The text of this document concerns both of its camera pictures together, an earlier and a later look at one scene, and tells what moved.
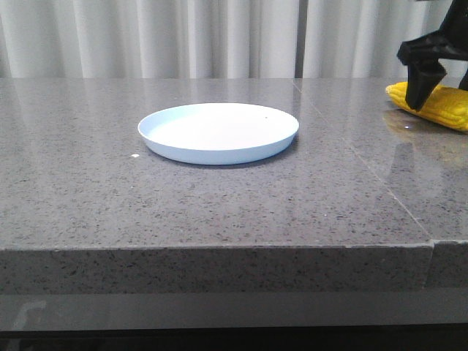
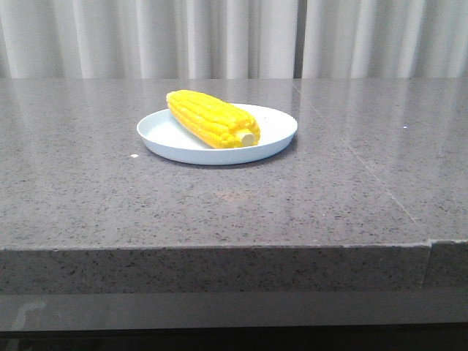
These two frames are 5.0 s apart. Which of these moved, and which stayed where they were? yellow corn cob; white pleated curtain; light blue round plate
Moved: yellow corn cob
Stayed: light blue round plate; white pleated curtain
